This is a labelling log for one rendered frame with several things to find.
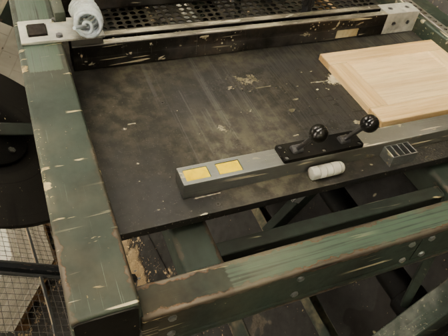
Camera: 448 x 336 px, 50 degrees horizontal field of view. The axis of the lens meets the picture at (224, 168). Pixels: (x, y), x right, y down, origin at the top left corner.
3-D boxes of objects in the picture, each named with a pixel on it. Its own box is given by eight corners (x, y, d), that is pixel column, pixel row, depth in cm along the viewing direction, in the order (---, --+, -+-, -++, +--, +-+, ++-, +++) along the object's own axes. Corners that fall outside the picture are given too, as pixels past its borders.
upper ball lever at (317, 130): (304, 157, 104) (335, 137, 92) (289, 161, 103) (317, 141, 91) (299, 141, 105) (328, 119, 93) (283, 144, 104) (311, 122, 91)
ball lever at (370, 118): (351, 148, 108) (385, 127, 96) (336, 151, 107) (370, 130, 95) (345, 132, 109) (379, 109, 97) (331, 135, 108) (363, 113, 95)
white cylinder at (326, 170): (312, 183, 103) (343, 176, 106) (315, 173, 101) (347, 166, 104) (305, 173, 105) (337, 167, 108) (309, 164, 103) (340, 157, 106)
